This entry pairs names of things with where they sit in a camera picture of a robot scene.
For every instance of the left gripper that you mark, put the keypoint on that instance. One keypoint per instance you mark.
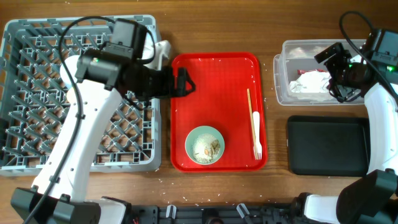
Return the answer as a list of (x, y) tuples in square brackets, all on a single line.
[(166, 89)]

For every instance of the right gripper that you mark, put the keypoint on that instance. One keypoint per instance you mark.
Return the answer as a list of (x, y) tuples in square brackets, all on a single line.
[(341, 91)]

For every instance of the white napkin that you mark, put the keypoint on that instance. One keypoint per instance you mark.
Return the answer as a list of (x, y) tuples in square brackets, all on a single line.
[(314, 81)]

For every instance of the large light blue plate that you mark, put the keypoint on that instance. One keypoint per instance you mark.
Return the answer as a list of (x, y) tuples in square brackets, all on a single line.
[(162, 53)]

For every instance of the red snack wrapper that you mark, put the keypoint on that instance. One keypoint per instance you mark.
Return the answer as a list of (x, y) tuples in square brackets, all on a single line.
[(301, 72)]

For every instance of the green bowl with food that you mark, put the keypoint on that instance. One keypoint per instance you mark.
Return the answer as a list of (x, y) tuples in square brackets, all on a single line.
[(204, 145)]

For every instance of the wooden chopstick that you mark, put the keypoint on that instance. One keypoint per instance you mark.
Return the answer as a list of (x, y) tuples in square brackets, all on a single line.
[(252, 125)]

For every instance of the white plastic fork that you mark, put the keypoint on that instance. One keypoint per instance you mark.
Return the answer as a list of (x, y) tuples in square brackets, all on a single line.
[(256, 119)]

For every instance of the light blue small bowl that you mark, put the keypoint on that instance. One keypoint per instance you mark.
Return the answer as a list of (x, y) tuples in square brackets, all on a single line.
[(71, 63)]

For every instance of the yellow plastic cup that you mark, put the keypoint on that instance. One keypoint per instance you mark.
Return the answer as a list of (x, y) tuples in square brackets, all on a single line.
[(71, 96)]

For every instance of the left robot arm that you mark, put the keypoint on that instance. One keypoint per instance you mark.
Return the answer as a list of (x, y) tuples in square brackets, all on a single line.
[(58, 193)]

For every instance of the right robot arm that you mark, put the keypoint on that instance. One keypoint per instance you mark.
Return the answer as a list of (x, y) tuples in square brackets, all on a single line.
[(369, 199)]

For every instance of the grey dishwasher rack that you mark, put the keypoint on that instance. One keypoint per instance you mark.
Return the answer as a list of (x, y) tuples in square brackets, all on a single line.
[(34, 101)]

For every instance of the red plastic tray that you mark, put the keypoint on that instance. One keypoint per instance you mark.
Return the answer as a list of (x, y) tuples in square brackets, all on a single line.
[(228, 87)]

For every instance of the clear plastic bin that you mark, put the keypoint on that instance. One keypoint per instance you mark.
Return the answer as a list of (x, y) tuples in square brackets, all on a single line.
[(299, 55)]

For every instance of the black plastic tray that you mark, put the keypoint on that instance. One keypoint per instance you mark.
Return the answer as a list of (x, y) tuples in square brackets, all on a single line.
[(328, 146)]

